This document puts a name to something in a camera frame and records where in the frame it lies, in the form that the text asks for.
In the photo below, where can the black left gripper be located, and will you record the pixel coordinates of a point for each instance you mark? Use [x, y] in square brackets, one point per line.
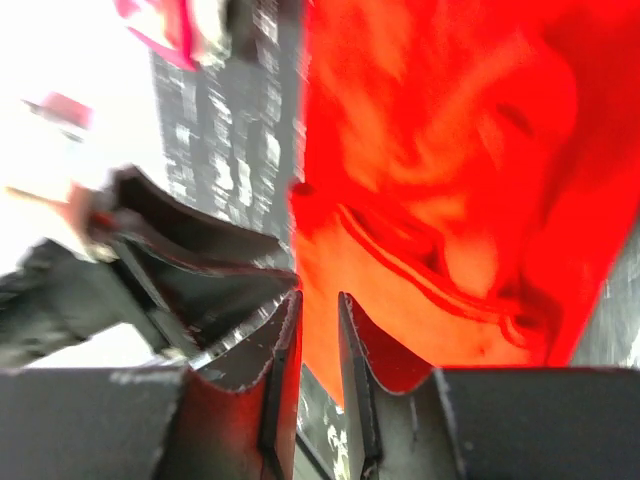
[183, 280]

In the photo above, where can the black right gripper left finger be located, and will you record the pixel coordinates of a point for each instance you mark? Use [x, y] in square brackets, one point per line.
[106, 410]

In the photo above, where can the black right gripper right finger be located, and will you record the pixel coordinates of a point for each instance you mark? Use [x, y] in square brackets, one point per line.
[410, 420]

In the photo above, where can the red t shirt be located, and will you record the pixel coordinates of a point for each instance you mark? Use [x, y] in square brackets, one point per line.
[471, 171]

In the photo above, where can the black marbled table mat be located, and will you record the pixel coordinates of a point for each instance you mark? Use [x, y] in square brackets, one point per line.
[234, 135]

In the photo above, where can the folded magenta shirt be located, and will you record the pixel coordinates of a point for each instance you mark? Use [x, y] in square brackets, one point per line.
[164, 26]

